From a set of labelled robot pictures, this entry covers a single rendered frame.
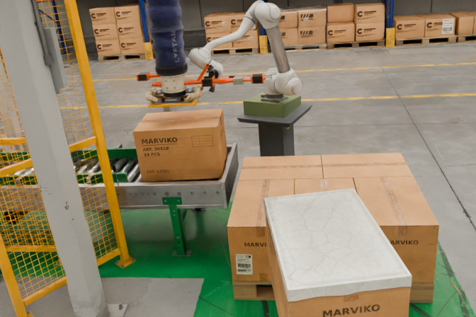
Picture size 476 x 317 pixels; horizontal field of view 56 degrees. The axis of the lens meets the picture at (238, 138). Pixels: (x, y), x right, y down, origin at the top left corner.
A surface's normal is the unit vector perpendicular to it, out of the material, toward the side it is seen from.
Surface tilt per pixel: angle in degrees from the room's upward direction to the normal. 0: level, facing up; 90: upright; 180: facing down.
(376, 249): 0
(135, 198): 90
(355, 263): 0
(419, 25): 90
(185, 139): 90
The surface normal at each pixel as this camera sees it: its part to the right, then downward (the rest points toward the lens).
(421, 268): -0.11, 0.37
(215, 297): -0.08, -0.93
